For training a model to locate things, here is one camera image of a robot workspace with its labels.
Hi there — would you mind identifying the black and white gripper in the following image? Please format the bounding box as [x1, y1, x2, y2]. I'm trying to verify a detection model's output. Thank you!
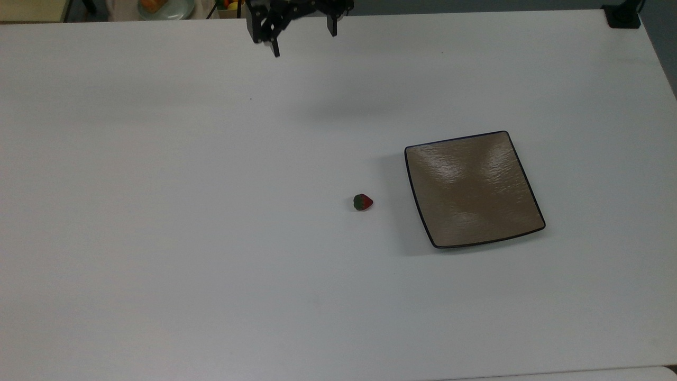
[245, 0, 355, 58]

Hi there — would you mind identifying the square brown ceramic plate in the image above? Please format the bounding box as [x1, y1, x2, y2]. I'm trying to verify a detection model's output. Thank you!
[404, 130, 546, 249]

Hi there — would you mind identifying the box of colourful fruit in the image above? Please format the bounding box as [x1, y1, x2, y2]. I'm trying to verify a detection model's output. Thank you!
[216, 0, 245, 19]

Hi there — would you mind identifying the green bowl with fruit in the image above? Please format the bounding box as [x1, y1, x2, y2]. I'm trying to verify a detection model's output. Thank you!
[136, 0, 196, 21]

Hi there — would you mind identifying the beige cabinet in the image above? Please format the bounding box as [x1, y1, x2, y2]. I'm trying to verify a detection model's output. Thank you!
[0, 0, 72, 23]

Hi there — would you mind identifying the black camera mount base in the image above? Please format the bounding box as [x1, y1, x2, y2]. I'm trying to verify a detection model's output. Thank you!
[602, 0, 644, 29]

